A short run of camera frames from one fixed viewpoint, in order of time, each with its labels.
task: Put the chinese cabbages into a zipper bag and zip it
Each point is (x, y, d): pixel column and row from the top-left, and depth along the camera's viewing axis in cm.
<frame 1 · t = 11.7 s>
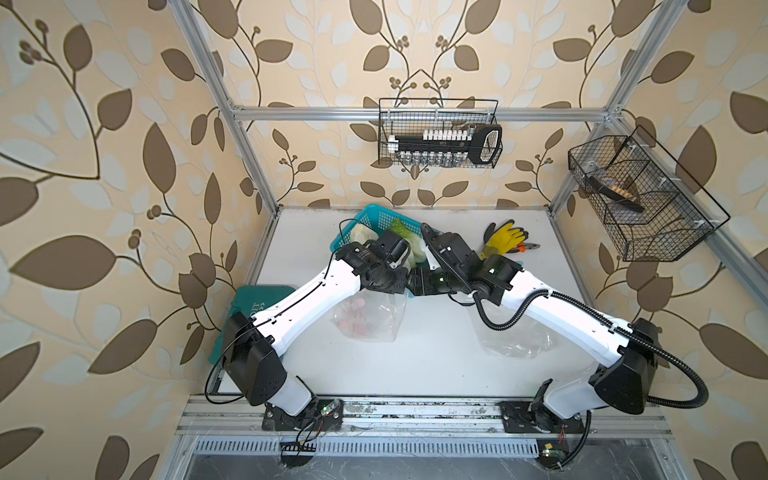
left hand: (396, 280, 78), fingers closed
right hand: (412, 282, 76), fingers open
pink dotted zipper bag: (368, 321, 80), point 12 cm above the table
yellow black work glove: (502, 239, 110), point 3 cm above the table
orange handled pliers: (523, 246, 109), point 2 cm above the table

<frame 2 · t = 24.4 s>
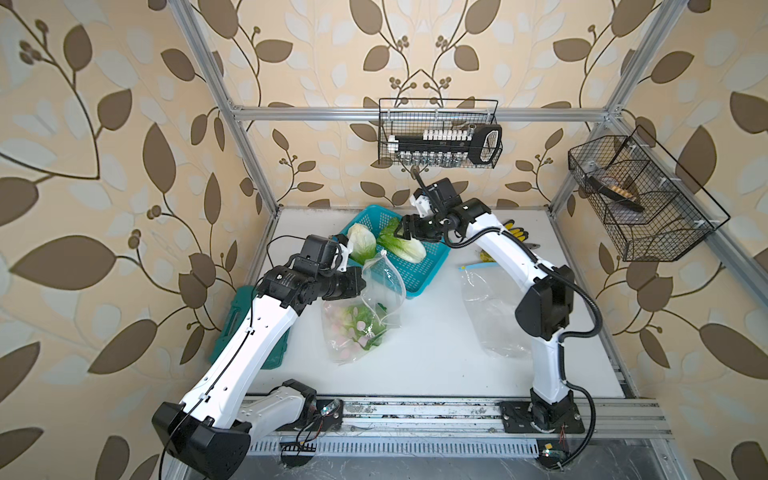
left hand: (361, 279, 72), fingers closed
right hand: (403, 234, 87), fingers open
pink dotted zipper bag: (354, 326, 78), point 14 cm above the table
the other named things where they were.

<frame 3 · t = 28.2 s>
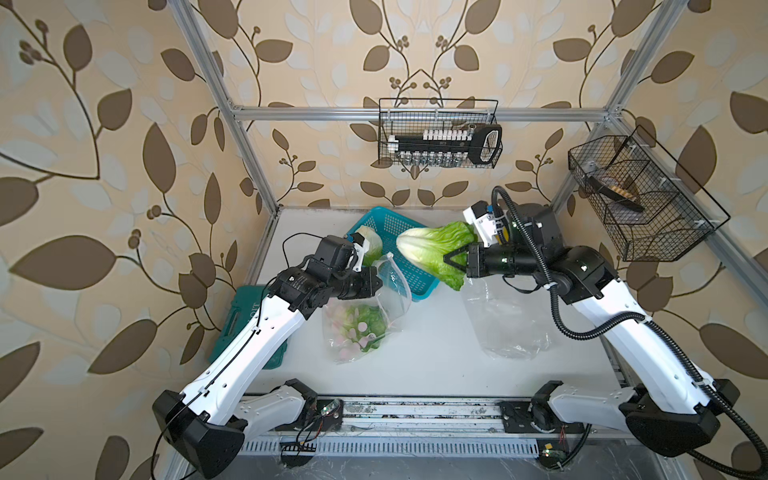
left hand: (379, 279, 71), fingers closed
right hand: (443, 259, 63), fingers closed
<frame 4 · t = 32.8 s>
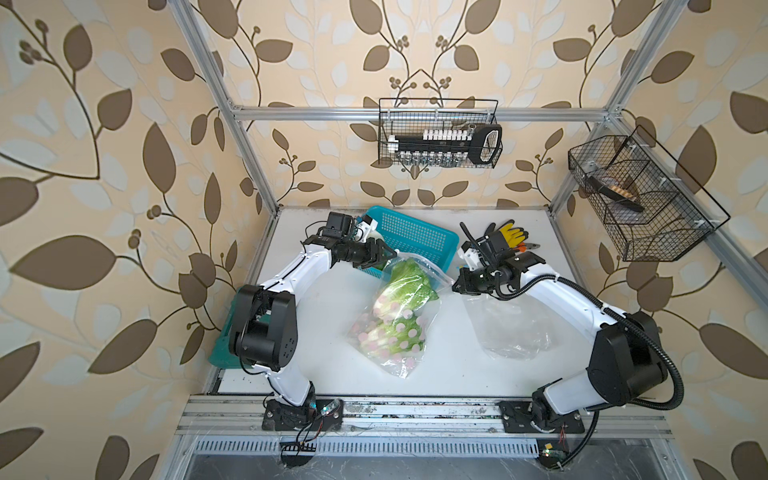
left hand: (386, 252, 85), fingers open
right hand: (453, 287, 85), fingers closed
pink dotted zipper bag: (392, 361, 81), point 5 cm above the table
large chinese cabbage: (397, 320, 80), point 12 cm above the table
